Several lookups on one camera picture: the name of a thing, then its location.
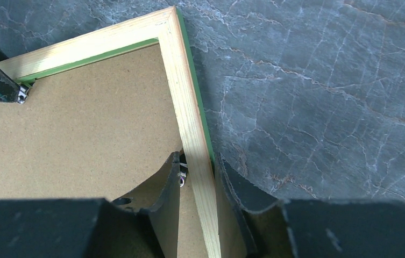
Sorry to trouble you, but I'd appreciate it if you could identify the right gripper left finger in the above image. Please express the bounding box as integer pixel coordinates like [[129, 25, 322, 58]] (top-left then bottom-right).
[[0, 152, 180, 257]]

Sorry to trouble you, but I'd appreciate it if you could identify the light wooden picture frame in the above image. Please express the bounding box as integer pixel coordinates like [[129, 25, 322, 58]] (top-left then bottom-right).
[[0, 6, 221, 257]]

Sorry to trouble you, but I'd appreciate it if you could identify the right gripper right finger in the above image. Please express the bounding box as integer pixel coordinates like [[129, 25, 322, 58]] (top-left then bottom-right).
[[215, 154, 405, 257]]

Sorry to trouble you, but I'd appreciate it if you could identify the brown frame backing board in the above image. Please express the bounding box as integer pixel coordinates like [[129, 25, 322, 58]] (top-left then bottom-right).
[[0, 44, 208, 257]]

